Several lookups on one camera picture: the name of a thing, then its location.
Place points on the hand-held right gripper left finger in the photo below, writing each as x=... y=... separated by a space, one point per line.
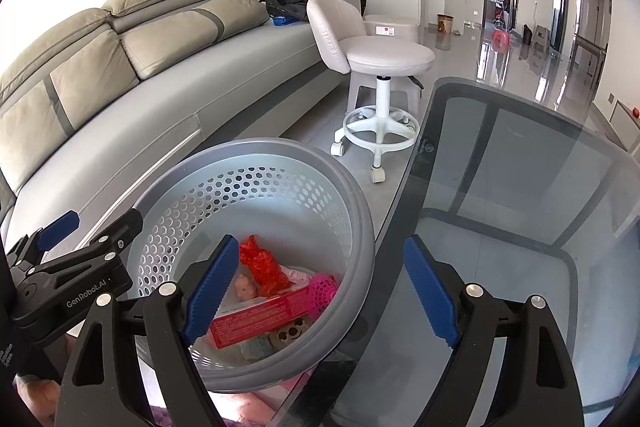
x=210 y=292

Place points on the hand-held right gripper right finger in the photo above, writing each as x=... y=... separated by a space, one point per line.
x=430 y=292

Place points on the beige grey sofa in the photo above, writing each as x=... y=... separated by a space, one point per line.
x=150 y=97

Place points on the pink pig toy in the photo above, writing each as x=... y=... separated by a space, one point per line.
x=245 y=287

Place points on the white swivel stool chair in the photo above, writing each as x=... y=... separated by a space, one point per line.
x=385 y=52

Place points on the red white cardboard box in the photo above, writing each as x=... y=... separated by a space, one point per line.
x=260 y=317

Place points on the grey perforated wastebasket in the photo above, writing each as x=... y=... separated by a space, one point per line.
x=300 y=172

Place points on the purple rug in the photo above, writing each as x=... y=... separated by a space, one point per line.
x=155 y=414

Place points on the pink mesh plastic cone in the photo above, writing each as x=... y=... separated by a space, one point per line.
x=322 y=294

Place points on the beige plush sloth toy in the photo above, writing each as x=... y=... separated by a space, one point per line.
x=290 y=333

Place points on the black bin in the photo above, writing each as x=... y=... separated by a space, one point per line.
x=527 y=34

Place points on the person's left hand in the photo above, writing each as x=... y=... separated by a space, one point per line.
x=37 y=399

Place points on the pink snack wrapper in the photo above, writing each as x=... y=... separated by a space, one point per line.
x=299 y=277

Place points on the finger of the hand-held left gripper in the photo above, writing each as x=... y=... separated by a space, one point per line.
x=57 y=229
x=115 y=234

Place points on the white round ottoman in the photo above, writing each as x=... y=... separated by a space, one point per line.
x=395 y=27

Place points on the red plastic bag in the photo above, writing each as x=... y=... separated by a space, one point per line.
x=262 y=267

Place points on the blue item on sofa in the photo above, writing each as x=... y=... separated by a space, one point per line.
x=285 y=21

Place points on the brown waste bin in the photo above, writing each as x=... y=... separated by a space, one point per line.
x=445 y=23

